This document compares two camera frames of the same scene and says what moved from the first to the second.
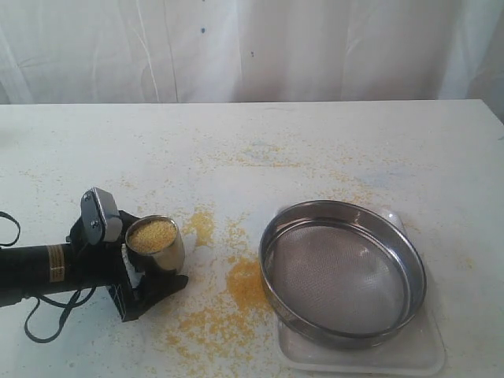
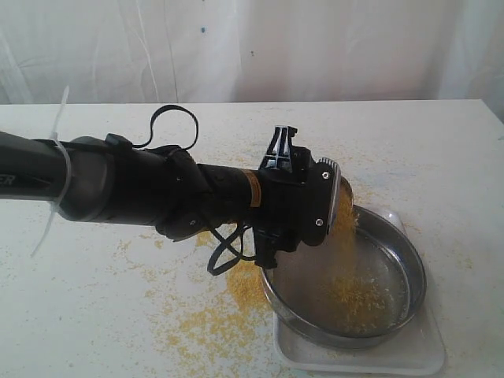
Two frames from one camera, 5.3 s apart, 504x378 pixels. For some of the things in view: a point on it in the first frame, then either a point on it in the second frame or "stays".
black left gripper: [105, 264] -> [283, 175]
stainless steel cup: [159, 236] -> [346, 221]
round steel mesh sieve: [340, 274] stays
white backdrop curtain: [227, 51] stays
